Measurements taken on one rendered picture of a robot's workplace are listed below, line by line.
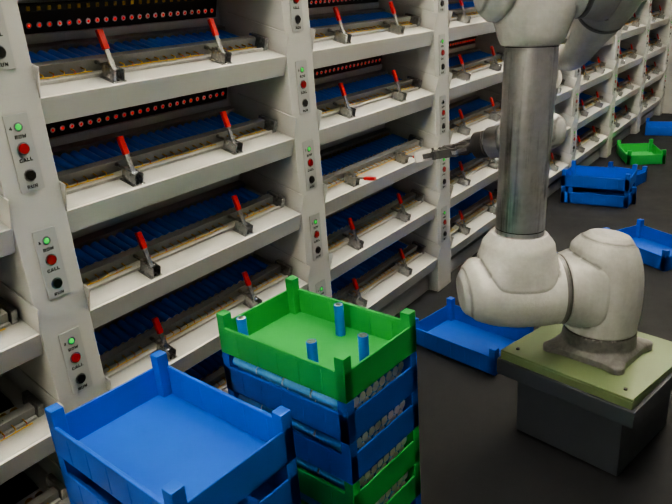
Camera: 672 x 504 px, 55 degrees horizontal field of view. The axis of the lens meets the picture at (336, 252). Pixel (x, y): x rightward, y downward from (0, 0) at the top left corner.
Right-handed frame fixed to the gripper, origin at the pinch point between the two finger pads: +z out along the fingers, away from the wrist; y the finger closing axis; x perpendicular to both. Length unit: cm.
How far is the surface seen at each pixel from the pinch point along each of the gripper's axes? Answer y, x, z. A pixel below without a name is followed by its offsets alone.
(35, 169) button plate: -116, 24, 0
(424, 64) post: 18.0, 25.8, 3.8
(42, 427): -125, -19, 14
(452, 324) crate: -2, -54, 4
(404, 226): -3.5, -20.3, 11.5
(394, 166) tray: -5.3, -0.9, 8.4
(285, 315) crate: -82, -16, -9
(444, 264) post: 23, -42, 17
